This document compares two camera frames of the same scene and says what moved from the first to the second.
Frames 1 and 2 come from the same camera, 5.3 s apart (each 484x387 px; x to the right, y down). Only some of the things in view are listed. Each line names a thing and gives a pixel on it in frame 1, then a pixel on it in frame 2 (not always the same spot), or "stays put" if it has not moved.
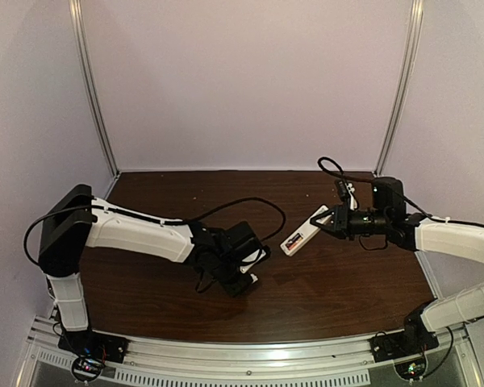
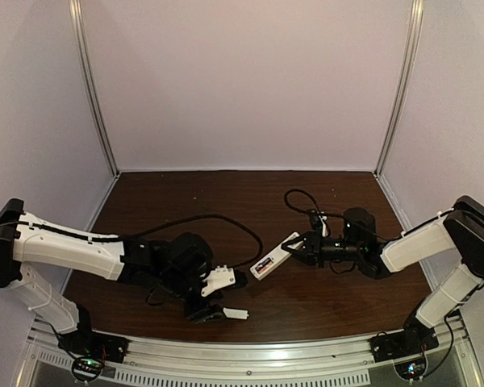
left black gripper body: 238,285 -> 202,313
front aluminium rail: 47,359 stays put
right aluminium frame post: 405,83 stays put
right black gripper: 340,220 -> 311,247
